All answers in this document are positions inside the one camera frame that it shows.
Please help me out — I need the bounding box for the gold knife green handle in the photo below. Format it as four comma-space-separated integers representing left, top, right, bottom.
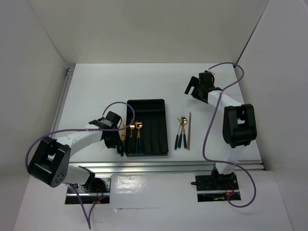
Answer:
116, 143, 123, 154
120, 129, 126, 156

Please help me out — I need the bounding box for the gold fork green handle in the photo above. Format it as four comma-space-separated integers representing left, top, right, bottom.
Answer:
178, 127, 183, 148
128, 124, 135, 153

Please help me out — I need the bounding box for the gold spoon green handle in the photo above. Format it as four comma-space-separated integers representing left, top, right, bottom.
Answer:
180, 116, 188, 149
135, 121, 142, 129
136, 129, 141, 153

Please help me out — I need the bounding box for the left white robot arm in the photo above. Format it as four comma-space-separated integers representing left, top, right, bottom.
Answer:
25, 118, 121, 192

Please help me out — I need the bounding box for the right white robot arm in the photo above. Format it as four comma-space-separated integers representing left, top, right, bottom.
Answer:
184, 71, 257, 189

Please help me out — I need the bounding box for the black cutlery tray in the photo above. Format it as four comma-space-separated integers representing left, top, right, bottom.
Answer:
125, 99, 168, 157

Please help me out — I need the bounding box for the metal chopstick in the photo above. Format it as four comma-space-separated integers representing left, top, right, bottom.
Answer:
187, 112, 192, 150
187, 117, 191, 150

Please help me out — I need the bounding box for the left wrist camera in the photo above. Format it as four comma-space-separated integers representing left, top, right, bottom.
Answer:
102, 111, 122, 128

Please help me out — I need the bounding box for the aluminium frame rail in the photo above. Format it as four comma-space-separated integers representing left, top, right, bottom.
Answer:
38, 63, 265, 174

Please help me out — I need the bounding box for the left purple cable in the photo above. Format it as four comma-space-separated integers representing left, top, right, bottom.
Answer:
25, 101, 136, 230

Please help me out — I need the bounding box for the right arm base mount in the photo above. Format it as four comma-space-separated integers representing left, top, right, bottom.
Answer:
190, 175, 241, 202

